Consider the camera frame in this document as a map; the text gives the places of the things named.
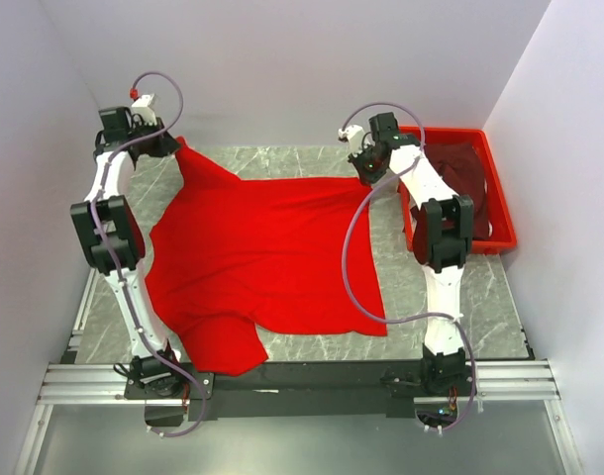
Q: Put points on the red plastic bin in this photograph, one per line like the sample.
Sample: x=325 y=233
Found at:
x=502 y=237

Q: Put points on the red t shirt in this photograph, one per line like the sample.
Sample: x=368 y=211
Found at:
x=232 y=256

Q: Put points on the dark maroon t shirt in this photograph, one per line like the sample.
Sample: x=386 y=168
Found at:
x=461 y=169

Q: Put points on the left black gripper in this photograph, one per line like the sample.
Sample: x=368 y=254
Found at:
x=159 y=143

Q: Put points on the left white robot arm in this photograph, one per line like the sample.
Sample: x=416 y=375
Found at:
x=113 y=244

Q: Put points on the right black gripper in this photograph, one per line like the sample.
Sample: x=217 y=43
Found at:
x=363 y=171

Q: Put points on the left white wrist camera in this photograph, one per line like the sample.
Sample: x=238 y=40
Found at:
x=142 y=105

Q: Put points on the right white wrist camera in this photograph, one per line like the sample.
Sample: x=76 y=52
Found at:
x=353 y=136

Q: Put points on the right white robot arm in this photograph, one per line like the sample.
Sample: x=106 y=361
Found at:
x=442 y=238

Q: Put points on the aluminium frame rail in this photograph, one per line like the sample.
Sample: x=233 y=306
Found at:
x=99 y=384

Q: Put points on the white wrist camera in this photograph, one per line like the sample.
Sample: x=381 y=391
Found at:
x=353 y=136
x=142 y=105

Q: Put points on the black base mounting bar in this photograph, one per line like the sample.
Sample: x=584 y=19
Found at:
x=390 y=388

